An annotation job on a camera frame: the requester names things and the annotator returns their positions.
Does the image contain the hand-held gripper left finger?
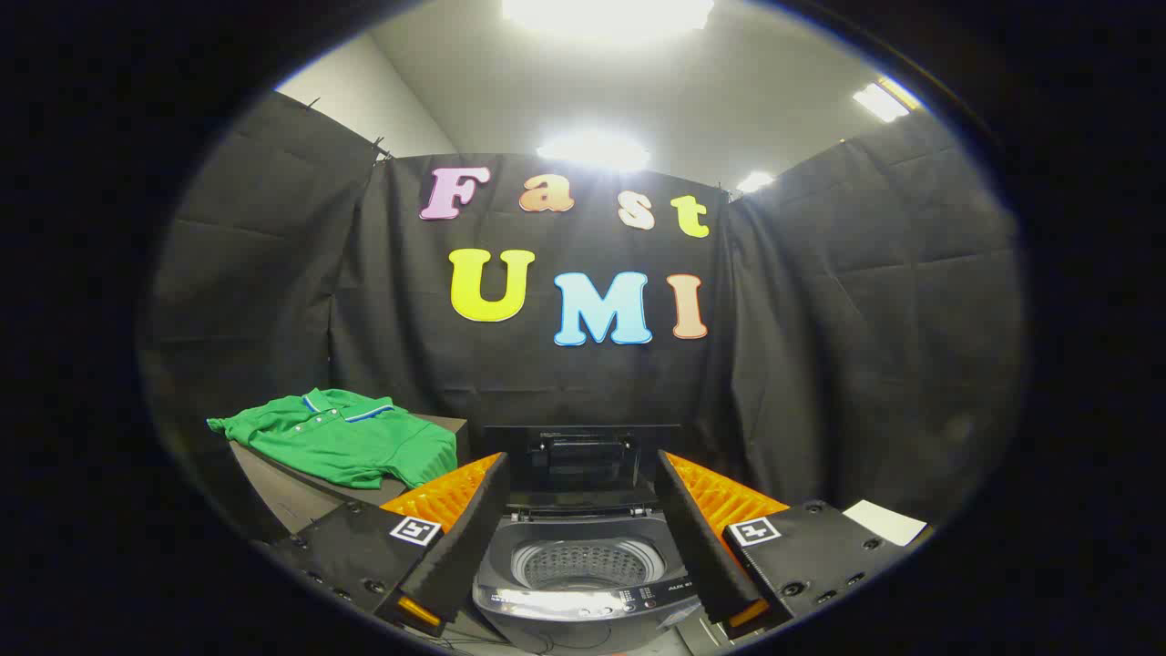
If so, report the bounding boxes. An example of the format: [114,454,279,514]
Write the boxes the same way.
[264,451,512,639]

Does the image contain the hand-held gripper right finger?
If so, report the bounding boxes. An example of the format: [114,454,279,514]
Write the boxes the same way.
[655,449,913,641]

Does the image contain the grey washing machine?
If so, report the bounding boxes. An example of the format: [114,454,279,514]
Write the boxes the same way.
[471,497,704,655]

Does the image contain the dark washing machine lid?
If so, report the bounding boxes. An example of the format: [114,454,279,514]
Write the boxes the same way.
[483,424,682,513]

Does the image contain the green polo shirt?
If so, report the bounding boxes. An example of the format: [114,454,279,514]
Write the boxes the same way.
[207,388,458,490]

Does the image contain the black backdrop cloth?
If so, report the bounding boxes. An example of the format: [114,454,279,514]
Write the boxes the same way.
[137,91,1027,540]

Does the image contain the grey box cabinet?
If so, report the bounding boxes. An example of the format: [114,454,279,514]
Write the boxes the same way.
[228,415,471,540]

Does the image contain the white paper sheet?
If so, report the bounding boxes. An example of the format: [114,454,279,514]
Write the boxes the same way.
[843,499,928,548]

